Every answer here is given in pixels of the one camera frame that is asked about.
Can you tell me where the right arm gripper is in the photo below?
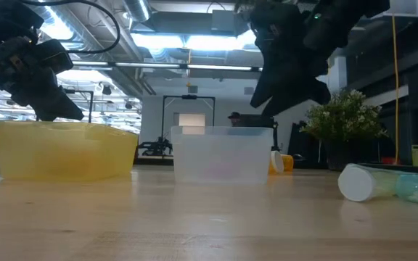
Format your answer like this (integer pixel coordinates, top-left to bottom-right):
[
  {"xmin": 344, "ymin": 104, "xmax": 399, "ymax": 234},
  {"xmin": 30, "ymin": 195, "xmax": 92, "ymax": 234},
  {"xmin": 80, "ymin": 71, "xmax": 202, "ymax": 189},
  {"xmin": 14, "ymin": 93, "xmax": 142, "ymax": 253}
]
[{"xmin": 248, "ymin": 1, "xmax": 332, "ymax": 117}]

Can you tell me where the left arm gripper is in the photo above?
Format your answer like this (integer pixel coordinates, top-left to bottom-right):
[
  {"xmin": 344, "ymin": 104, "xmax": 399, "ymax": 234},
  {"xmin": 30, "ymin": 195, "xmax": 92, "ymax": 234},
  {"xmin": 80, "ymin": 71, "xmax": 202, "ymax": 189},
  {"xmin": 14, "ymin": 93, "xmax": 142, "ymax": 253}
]
[{"xmin": 0, "ymin": 36, "xmax": 86, "ymax": 123}]

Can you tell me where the yellow translucent plastic bin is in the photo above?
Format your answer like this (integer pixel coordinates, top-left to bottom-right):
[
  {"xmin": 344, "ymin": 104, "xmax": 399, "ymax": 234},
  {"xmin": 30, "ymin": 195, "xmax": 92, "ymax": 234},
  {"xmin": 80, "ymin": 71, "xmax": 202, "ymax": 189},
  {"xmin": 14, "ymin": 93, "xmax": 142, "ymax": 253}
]
[{"xmin": 0, "ymin": 120, "xmax": 139, "ymax": 181}]

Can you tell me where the clear translucent plastic bin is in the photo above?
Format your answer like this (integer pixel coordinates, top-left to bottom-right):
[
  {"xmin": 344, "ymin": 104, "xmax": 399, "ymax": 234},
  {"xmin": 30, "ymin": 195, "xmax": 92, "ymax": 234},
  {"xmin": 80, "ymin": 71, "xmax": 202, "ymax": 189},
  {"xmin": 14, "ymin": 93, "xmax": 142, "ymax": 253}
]
[{"xmin": 170, "ymin": 125, "xmax": 274, "ymax": 185}]

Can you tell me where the person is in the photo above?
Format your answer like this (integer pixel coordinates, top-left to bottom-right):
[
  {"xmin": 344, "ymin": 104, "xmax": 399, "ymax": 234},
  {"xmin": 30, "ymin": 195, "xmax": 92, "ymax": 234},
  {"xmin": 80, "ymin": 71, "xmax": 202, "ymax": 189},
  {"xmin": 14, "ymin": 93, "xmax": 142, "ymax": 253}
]
[{"xmin": 227, "ymin": 111, "xmax": 242, "ymax": 128}]

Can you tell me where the potted plant with white flowers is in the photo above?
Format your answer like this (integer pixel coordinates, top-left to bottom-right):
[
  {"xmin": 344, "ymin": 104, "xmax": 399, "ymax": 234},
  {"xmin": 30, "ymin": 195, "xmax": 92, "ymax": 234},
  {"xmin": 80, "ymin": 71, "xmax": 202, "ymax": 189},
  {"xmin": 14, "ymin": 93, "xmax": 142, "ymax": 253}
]
[{"xmin": 300, "ymin": 88, "xmax": 390, "ymax": 172}]

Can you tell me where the long ceiling light strip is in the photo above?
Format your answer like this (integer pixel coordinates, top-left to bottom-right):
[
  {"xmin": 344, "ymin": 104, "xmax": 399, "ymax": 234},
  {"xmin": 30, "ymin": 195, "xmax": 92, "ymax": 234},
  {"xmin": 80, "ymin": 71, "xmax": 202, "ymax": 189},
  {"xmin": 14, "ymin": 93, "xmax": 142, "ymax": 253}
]
[{"xmin": 71, "ymin": 60, "xmax": 264, "ymax": 73}]

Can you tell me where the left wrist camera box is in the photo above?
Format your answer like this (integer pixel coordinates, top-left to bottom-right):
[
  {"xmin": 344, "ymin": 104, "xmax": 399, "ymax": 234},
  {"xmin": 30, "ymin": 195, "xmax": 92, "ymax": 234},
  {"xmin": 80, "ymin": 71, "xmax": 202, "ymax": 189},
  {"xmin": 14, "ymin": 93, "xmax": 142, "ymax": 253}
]
[{"xmin": 30, "ymin": 38, "xmax": 74, "ymax": 75}]

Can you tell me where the black background rig frame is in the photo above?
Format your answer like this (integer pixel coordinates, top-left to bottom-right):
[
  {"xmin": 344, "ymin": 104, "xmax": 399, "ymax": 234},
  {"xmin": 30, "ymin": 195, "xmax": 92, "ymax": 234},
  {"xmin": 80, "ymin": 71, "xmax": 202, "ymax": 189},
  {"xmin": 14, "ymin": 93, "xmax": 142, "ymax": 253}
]
[{"xmin": 160, "ymin": 94, "xmax": 216, "ymax": 146}]

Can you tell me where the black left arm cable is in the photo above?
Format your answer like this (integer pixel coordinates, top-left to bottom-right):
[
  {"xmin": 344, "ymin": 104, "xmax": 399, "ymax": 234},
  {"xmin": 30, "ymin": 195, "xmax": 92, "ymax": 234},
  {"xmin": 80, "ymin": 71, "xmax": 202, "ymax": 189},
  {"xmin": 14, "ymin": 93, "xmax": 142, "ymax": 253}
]
[{"xmin": 20, "ymin": 0, "xmax": 122, "ymax": 55}]

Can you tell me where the yellow hanging power cable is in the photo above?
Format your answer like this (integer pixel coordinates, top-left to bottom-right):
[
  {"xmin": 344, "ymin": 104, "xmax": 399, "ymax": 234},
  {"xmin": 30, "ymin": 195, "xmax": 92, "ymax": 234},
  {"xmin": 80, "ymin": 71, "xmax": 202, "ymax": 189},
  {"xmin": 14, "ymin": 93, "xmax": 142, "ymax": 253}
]
[{"xmin": 391, "ymin": 14, "xmax": 401, "ymax": 165}]

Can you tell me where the black aluminium table frame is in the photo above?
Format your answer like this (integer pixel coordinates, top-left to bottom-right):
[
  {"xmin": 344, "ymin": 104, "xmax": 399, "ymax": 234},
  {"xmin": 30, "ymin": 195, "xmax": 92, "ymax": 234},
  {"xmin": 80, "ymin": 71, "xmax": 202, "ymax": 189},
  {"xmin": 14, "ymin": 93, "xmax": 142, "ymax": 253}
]
[{"xmin": 132, "ymin": 155, "xmax": 418, "ymax": 173}]

